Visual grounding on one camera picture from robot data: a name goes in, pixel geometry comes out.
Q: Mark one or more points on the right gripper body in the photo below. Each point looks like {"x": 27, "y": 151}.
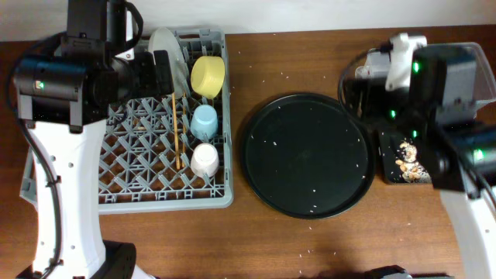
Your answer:
{"x": 377, "y": 100}

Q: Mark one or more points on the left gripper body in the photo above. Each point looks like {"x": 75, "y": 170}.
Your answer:
{"x": 139, "y": 80}

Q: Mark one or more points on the grey round plate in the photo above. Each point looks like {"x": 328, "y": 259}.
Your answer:
{"x": 164, "y": 39}

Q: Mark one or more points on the wooden chopstick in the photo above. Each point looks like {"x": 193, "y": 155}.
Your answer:
{"x": 184, "y": 120}
{"x": 176, "y": 138}

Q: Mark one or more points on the yellow plastic bowl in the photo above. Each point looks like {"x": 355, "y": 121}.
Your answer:
{"x": 208, "y": 75}

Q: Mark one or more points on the blue plastic cup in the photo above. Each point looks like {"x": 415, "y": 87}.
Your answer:
{"x": 204, "y": 123}

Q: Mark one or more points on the nut shell food scraps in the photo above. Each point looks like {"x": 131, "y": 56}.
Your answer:
{"x": 411, "y": 170}

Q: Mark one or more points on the pink plastic cup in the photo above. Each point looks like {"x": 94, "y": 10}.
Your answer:
{"x": 205, "y": 160}

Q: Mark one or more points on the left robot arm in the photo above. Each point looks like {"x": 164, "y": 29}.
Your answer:
{"x": 64, "y": 87}

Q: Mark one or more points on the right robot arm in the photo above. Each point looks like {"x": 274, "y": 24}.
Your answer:
{"x": 460, "y": 159}

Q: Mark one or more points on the grey plastic dishwasher rack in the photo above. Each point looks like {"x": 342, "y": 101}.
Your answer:
{"x": 137, "y": 170}

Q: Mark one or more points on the black rectangular tray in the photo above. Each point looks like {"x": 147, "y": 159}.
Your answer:
{"x": 389, "y": 142}

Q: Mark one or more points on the round black serving tray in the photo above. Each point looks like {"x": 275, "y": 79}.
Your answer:
{"x": 304, "y": 157}

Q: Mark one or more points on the clear plastic bin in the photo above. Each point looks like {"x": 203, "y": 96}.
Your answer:
{"x": 449, "y": 82}

